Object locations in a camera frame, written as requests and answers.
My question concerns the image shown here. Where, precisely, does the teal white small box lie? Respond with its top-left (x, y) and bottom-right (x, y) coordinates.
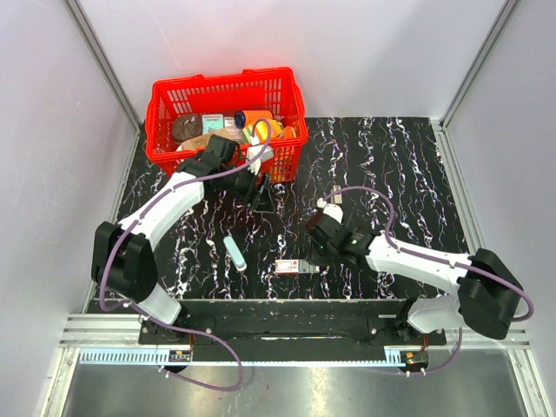
top-left (202, 114), bottom-right (224, 135)

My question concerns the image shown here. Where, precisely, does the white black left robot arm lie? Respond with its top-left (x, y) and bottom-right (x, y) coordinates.
top-left (91, 135), bottom-right (274, 344)

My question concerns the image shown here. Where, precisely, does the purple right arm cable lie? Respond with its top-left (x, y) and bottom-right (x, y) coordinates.
top-left (323, 186), bottom-right (535, 322)

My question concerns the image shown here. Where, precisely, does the brown round cookie pack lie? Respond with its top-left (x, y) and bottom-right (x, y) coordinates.
top-left (171, 113), bottom-right (202, 143)

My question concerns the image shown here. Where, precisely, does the orange snack packet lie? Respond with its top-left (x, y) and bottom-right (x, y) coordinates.
top-left (281, 126), bottom-right (297, 140)

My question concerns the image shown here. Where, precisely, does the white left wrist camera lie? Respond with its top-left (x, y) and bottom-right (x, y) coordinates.
top-left (246, 143), bottom-right (274, 175)

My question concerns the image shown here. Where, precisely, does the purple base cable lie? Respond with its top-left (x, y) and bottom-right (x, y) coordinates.
top-left (160, 328), bottom-right (244, 392)
top-left (407, 328), bottom-right (464, 375)

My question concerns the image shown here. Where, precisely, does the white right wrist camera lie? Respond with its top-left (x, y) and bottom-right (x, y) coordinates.
top-left (316, 198), bottom-right (343, 224)

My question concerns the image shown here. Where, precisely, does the brown cardboard box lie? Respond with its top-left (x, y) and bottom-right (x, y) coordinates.
top-left (176, 129), bottom-right (234, 151)

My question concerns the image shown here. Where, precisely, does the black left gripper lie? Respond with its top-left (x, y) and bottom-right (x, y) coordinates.
top-left (221, 161), bottom-right (275, 213)

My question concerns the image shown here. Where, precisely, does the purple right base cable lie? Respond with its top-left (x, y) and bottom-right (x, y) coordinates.
top-left (407, 328), bottom-right (464, 375)

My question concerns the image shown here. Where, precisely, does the orange bottle blue cap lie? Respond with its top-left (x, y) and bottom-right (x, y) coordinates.
top-left (234, 109), bottom-right (274, 129)

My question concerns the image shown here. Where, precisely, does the red plastic shopping basket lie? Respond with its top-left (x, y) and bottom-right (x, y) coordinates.
top-left (145, 67), bottom-right (308, 183)

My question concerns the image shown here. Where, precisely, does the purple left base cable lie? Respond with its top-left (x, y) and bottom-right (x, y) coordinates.
top-left (160, 328), bottom-right (244, 392)

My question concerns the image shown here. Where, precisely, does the grey metal stapler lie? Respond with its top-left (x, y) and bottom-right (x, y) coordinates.
top-left (331, 185), bottom-right (342, 205)

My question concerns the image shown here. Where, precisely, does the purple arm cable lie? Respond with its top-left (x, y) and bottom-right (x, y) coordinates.
top-left (98, 117), bottom-right (274, 314)
top-left (323, 186), bottom-right (535, 322)

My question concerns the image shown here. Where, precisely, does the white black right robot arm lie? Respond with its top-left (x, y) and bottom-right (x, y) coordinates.
top-left (306, 210), bottom-right (523, 344)

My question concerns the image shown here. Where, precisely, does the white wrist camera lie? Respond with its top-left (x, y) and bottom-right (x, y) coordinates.
top-left (316, 198), bottom-right (343, 224)
top-left (246, 143), bottom-right (274, 175)

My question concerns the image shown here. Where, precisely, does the red white staple box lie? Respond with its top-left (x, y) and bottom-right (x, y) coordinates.
top-left (275, 259), bottom-right (320, 275)

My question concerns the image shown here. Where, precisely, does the light blue stapler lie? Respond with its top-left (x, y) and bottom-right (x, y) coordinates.
top-left (223, 235), bottom-right (247, 272)

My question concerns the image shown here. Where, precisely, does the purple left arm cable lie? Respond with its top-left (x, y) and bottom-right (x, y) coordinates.
top-left (98, 117), bottom-right (274, 314)

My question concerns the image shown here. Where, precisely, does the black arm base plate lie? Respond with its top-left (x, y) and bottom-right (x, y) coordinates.
top-left (137, 299), bottom-right (447, 348)

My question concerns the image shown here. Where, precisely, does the yellow green striped box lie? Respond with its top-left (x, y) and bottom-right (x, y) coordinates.
top-left (242, 119), bottom-right (284, 146)

